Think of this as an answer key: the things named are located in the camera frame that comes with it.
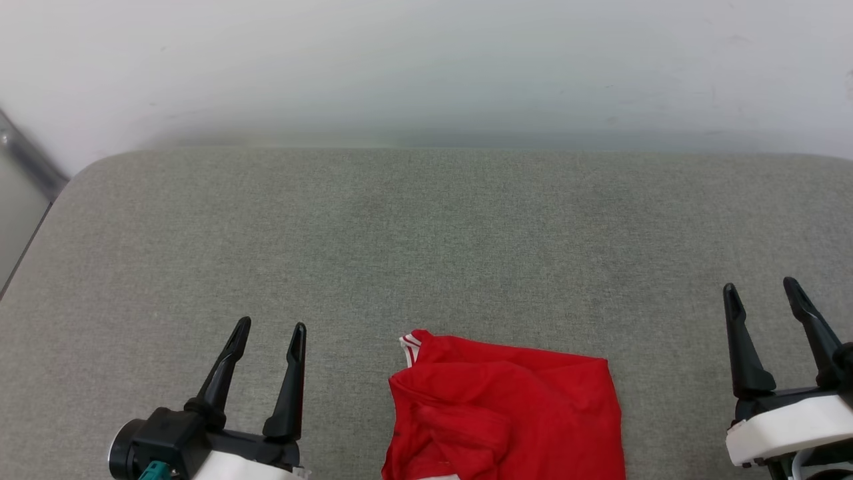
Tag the grey metal wall trim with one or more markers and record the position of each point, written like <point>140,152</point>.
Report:
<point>30,160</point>

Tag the teal left camera connector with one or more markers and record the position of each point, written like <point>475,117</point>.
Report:
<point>150,472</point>

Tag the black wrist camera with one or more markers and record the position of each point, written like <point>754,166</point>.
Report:
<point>845,366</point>
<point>170,436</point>

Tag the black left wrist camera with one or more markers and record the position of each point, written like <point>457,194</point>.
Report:
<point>170,436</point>

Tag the red and white garment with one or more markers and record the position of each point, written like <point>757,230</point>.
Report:
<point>506,413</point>

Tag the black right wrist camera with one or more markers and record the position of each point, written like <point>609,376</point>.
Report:
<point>845,366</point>

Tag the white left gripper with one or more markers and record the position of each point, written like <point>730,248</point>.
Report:
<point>253,463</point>

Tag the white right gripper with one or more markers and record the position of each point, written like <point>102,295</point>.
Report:
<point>793,426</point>

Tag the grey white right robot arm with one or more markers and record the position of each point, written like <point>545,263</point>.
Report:
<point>833,466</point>

